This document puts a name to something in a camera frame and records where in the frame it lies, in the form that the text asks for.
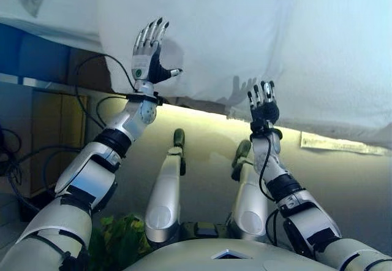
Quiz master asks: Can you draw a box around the black cable bundle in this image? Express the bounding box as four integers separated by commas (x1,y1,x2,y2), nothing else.
0,123,84,214

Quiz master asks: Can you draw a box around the green leafy plant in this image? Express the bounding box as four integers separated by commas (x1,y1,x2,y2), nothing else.
88,212,151,271

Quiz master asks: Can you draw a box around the silver robot leg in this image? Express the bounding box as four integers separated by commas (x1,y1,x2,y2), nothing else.
230,139,271,243
143,128,187,243

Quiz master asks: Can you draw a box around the white duvet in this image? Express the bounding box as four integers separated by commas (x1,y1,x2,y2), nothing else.
97,0,392,150

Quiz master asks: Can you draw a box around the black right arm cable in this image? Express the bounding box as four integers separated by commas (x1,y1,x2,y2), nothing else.
258,129,283,248

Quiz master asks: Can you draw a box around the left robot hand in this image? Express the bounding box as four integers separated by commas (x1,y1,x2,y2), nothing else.
131,16,184,93

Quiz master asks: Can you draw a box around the silver right robot leg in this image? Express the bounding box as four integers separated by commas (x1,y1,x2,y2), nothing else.
230,139,271,243

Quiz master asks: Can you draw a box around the white printed paper strip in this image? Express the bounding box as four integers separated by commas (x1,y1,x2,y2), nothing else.
299,131,390,158

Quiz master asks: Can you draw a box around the silver left robot leg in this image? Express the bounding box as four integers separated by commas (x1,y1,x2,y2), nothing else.
143,128,187,243

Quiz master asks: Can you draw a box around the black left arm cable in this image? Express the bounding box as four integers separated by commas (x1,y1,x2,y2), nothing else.
74,53,139,131

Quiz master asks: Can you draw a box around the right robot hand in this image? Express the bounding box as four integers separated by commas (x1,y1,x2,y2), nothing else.
246,80,280,125

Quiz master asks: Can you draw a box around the grey robot torso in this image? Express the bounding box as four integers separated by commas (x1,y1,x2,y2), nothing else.
121,236,336,271

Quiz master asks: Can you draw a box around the white bed sheet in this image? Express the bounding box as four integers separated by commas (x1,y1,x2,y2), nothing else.
0,0,105,55

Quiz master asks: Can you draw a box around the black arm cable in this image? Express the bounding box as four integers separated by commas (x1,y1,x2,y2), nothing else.
74,53,139,131
258,129,283,248

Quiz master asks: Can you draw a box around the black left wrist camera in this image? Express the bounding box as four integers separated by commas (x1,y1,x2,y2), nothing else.
124,91,164,107

